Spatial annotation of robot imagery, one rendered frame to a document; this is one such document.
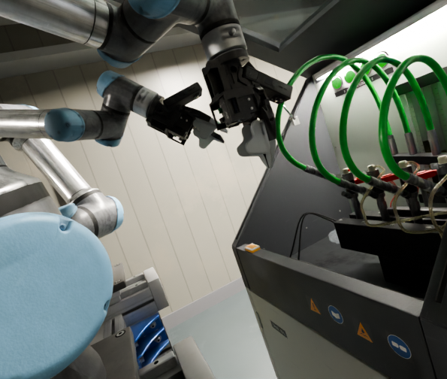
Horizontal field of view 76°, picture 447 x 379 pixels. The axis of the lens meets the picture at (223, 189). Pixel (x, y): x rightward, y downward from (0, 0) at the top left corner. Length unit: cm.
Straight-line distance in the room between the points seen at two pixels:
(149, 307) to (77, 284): 66
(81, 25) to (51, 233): 38
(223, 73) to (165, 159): 211
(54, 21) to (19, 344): 43
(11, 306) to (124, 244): 236
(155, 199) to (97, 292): 233
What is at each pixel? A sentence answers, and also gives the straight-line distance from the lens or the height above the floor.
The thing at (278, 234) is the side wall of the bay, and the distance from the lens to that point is 108.
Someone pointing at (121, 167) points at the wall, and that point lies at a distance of 255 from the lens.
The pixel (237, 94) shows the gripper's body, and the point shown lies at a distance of 51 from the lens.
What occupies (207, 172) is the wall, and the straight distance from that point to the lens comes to 268.
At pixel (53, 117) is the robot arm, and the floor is 146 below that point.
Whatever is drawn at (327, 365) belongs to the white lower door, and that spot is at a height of 70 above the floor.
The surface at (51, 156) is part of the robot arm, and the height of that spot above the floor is 143.
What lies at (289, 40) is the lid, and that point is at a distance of 113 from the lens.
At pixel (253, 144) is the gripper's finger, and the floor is 126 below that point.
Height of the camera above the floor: 125
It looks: 6 degrees down
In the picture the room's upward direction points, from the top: 19 degrees counter-clockwise
